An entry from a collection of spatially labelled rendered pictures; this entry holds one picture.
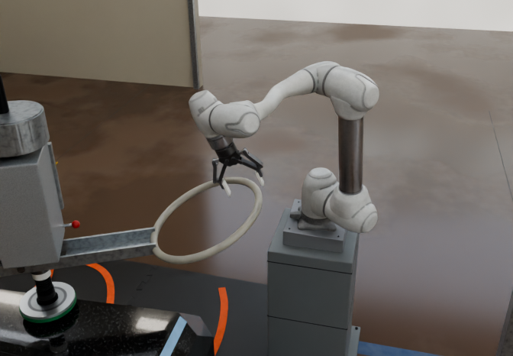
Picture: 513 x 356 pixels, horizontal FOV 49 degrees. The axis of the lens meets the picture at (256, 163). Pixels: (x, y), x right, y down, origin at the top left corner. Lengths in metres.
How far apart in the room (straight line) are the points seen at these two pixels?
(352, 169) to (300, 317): 0.88
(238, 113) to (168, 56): 5.30
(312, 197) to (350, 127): 0.48
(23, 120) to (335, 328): 1.75
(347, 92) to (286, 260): 0.92
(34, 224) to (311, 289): 1.31
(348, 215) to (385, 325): 1.21
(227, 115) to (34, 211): 0.77
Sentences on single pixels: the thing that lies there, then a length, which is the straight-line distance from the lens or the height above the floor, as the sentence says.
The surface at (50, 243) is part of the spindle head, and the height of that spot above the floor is 1.20.
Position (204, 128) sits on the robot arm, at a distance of 1.95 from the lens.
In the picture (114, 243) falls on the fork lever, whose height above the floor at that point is 1.06.
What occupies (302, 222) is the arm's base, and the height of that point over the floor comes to 0.90.
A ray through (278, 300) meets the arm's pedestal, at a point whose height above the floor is 0.51.
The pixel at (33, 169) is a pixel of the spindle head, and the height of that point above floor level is 1.50.
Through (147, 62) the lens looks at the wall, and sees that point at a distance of 7.22.
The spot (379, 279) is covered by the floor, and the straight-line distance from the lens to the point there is 3.86.
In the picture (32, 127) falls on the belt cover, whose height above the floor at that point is 1.64.
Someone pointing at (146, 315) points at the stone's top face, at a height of 0.80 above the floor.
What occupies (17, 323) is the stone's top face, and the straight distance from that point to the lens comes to 2.52.
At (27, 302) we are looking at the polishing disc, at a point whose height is 0.86.
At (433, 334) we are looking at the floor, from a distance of 3.55.
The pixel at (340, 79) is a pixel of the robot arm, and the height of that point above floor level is 1.68.
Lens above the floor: 2.40
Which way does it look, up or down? 28 degrees down
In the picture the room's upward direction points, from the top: 1 degrees counter-clockwise
